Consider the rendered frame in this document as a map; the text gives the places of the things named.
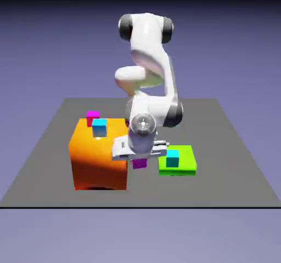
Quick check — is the large orange box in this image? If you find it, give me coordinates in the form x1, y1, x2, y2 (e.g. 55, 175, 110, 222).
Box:
68, 117, 130, 191

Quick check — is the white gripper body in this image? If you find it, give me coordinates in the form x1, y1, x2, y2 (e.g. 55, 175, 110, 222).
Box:
111, 135, 170, 161

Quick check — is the small cyan cube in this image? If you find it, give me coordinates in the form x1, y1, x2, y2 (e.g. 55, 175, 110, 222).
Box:
91, 118, 108, 138
166, 150, 180, 168

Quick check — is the large green box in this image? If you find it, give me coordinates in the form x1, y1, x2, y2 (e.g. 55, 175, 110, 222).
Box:
158, 145, 198, 176

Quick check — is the small magenta cube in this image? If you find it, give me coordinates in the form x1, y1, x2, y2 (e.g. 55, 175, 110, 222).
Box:
132, 158, 148, 170
86, 111, 100, 128

